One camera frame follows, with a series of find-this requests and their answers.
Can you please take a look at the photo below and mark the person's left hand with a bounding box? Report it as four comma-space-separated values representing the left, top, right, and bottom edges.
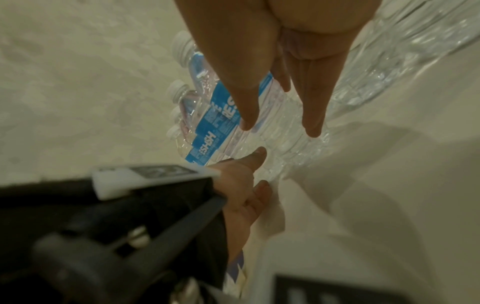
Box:
207, 146, 272, 262

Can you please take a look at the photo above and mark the person's right hand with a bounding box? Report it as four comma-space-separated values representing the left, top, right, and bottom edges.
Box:
174, 0, 382, 139

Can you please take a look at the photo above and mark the arranged group of water bottles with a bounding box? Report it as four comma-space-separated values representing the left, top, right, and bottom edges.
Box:
166, 0, 480, 182

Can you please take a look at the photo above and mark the white table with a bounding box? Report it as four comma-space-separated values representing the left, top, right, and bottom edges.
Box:
209, 44, 480, 304

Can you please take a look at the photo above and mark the black wristband with markers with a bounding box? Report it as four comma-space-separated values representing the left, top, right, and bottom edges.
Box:
0, 164, 230, 304

